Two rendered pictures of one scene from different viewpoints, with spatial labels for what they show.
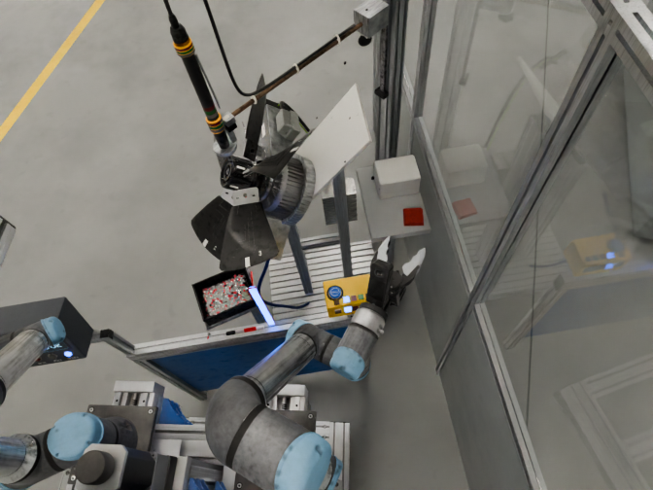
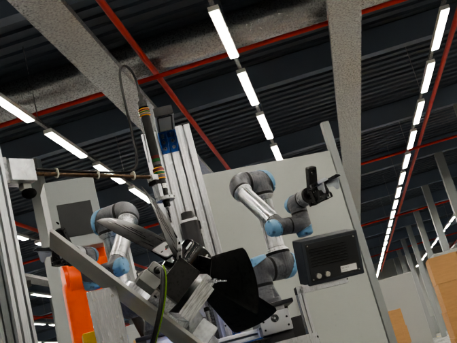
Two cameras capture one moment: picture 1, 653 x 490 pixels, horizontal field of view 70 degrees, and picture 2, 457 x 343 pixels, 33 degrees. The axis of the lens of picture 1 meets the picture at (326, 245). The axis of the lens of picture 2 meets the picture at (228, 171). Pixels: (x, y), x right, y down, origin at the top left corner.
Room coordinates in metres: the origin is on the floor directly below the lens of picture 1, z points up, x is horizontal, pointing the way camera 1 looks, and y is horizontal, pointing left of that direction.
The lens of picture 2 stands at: (3.69, -0.32, 0.78)
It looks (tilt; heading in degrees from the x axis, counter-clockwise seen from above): 14 degrees up; 163
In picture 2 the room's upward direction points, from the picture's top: 15 degrees counter-clockwise
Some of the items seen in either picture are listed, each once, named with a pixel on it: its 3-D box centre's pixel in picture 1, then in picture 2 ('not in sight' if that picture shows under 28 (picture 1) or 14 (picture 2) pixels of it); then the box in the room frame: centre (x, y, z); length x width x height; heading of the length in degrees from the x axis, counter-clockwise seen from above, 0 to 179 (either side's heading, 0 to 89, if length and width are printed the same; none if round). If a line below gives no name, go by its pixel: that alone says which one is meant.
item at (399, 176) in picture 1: (395, 174); not in sight; (1.16, -0.33, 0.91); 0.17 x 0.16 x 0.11; 90
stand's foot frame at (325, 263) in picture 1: (325, 286); not in sight; (1.10, 0.05, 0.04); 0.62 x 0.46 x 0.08; 90
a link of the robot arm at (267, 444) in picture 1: (298, 465); (117, 262); (0.09, 0.14, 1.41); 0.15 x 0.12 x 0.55; 53
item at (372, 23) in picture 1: (372, 16); (15, 173); (1.33, -0.27, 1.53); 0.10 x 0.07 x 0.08; 125
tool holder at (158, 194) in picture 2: (223, 134); (160, 188); (0.98, 0.24, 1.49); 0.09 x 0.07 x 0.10; 125
